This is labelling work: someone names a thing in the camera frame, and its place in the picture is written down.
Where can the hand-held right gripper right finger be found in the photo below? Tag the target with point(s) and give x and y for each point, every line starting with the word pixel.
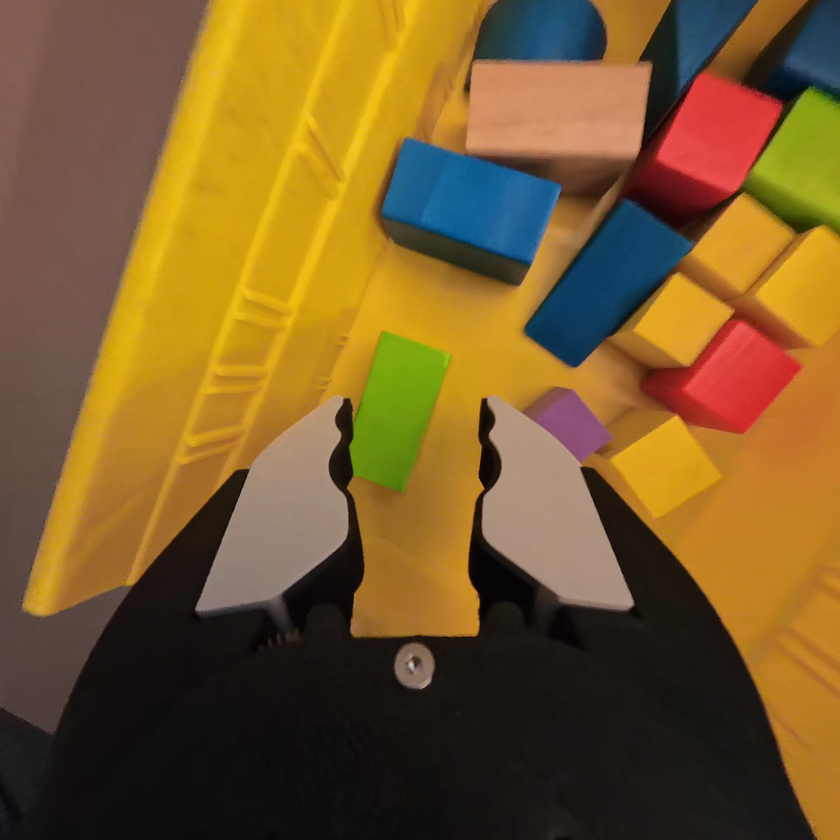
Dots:
pixel 551 531

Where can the purple wooden block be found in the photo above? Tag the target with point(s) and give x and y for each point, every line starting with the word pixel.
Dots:
pixel 574 423

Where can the tan wooden block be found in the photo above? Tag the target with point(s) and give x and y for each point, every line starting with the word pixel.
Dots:
pixel 558 118

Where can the blue triangular wooden block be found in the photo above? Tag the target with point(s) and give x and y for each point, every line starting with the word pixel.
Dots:
pixel 604 282

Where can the person's dark navy shirt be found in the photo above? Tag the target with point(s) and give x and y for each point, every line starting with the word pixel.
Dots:
pixel 19 781

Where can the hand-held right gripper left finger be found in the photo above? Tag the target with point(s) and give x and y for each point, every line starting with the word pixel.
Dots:
pixel 282 531

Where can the small green wooden block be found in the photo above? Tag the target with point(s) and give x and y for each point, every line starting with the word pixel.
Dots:
pixel 397 413

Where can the yellow plastic bin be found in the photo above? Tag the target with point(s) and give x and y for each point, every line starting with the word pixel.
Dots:
pixel 229 328

